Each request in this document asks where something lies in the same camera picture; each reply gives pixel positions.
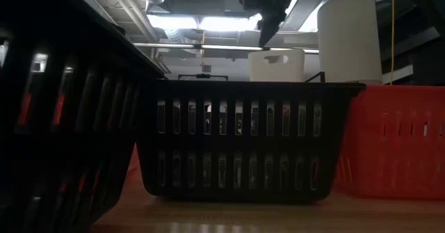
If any black slotted plastic basket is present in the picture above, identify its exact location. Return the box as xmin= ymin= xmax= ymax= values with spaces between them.
xmin=0 ymin=0 xmax=166 ymax=233
xmin=136 ymin=79 xmax=366 ymax=203

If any long ceiling tube light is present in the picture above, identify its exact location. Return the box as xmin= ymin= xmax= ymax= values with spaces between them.
xmin=133 ymin=42 xmax=320 ymax=56

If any yellow power cord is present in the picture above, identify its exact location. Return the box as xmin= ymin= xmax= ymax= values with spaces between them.
xmin=389 ymin=0 xmax=397 ymax=86

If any white shade wooden table lamp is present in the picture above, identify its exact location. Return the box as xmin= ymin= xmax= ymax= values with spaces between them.
xmin=316 ymin=0 xmax=383 ymax=86

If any white plastic storage bin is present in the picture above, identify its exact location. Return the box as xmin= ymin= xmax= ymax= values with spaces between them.
xmin=248 ymin=48 xmax=307 ymax=83

